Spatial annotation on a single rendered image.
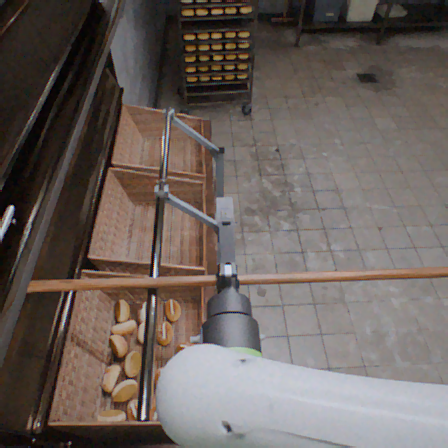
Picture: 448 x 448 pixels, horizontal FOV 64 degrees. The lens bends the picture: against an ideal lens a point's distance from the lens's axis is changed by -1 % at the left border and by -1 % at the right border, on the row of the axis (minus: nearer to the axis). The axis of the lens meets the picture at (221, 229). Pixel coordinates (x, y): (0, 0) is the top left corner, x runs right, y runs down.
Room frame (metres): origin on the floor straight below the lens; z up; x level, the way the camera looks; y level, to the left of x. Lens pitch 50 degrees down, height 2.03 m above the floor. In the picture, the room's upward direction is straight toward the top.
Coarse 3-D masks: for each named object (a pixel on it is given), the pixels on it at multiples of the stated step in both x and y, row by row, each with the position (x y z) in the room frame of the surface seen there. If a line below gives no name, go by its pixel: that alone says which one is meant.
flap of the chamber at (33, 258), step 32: (96, 32) 1.60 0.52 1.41; (64, 64) 1.34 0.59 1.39; (64, 96) 1.10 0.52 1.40; (32, 128) 0.94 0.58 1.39; (64, 128) 0.90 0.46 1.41; (32, 160) 0.77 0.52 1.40; (64, 160) 0.75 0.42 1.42; (0, 192) 0.66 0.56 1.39; (32, 192) 0.64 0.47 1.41; (0, 256) 0.45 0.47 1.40; (32, 256) 0.44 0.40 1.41; (0, 288) 0.37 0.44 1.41; (0, 352) 0.24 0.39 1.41
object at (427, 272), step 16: (288, 272) 0.54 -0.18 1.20; (304, 272) 0.54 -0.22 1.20; (320, 272) 0.54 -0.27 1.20; (336, 272) 0.54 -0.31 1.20; (352, 272) 0.54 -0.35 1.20; (368, 272) 0.54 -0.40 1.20; (384, 272) 0.54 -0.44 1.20; (400, 272) 0.54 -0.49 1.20; (416, 272) 0.54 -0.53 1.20; (432, 272) 0.54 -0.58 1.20; (32, 288) 0.49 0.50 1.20; (48, 288) 0.49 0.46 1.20; (64, 288) 0.49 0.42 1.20; (80, 288) 0.49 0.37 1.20; (96, 288) 0.49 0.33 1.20; (112, 288) 0.50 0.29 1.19; (128, 288) 0.50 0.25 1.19
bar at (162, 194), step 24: (168, 120) 1.30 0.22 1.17; (168, 144) 1.15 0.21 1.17; (216, 168) 1.37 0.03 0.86; (168, 192) 0.90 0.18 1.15; (216, 192) 1.37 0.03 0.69; (192, 216) 0.90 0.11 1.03; (144, 336) 0.37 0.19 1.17; (144, 360) 0.31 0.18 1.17; (144, 384) 0.26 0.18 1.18; (144, 408) 0.20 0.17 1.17
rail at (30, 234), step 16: (112, 16) 1.68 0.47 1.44; (96, 64) 1.26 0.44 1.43; (80, 96) 1.04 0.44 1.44; (80, 112) 0.97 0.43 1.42; (64, 144) 0.80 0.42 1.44; (48, 176) 0.67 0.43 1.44; (48, 192) 0.62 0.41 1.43; (32, 224) 0.51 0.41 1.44; (32, 240) 0.47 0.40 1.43; (16, 256) 0.43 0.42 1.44; (16, 272) 0.39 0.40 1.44; (16, 288) 0.36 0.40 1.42; (0, 304) 0.32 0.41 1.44; (0, 320) 0.29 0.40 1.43; (0, 336) 0.26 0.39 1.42
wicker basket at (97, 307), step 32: (160, 288) 0.79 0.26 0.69; (192, 288) 0.80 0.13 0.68; (96, 320) 0.64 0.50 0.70; (128, 320) 0.70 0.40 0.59; (160, 320) 0.70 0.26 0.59; (192, 320) 0.70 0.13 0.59; (64, 352) 0.45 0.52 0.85; (96, 352) 0.52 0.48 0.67; (128, 352) 0.56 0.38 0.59; (160, 352) 0.55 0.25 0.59; (64, 384) 0.36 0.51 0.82; (96, 384) 0.41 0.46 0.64; (64, 416) 0.27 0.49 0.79; (96, 416) 0.31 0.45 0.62
